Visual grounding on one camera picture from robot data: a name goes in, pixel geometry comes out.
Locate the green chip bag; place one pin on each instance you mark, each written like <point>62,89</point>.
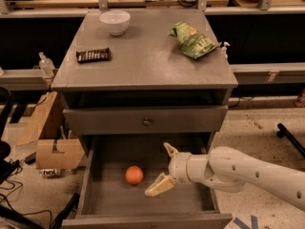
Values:
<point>192,42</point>

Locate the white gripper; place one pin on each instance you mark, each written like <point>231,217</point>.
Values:
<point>177,167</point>

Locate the black stand leg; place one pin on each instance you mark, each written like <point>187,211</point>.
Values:
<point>284,132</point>

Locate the brown cardboard box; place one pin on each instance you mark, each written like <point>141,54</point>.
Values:
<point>46,130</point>

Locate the white pump dispenser bottle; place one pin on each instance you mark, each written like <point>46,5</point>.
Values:
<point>224,48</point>

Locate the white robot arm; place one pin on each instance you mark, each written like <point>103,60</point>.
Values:
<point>228,170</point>

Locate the white ceramic bowl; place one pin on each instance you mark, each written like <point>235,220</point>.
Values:
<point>115,22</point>

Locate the clear plastic bottle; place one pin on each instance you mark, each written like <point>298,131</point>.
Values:
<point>46,65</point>

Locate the open grey middle drawer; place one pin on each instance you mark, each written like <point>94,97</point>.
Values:
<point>109,201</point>

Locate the orange fruit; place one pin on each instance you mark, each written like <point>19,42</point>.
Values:
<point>134,175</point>

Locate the closed grey top drawer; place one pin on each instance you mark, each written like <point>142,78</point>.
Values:
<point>136,120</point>

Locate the dark chocolate bar wrapper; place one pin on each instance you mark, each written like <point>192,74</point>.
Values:
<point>94,56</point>

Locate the grey wooden drawer cabinet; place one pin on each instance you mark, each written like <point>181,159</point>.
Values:
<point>147,69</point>

